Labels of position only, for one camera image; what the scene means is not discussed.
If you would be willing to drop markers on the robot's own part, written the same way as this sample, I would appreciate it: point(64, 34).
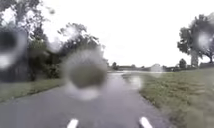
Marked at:
point(145, 122)
point(73, 123)

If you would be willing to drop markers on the grass slope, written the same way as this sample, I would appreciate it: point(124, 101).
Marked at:
point(185, 93)

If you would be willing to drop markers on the grey asphalt path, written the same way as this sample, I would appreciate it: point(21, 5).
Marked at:
point(111, 106)

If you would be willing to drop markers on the broad dark tree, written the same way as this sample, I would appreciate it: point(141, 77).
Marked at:
point(195, 36)

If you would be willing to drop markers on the grass verge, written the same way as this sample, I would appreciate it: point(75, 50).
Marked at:
point(21, 88)

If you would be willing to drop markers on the row of dark trees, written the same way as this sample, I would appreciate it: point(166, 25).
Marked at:
point(38, 53)

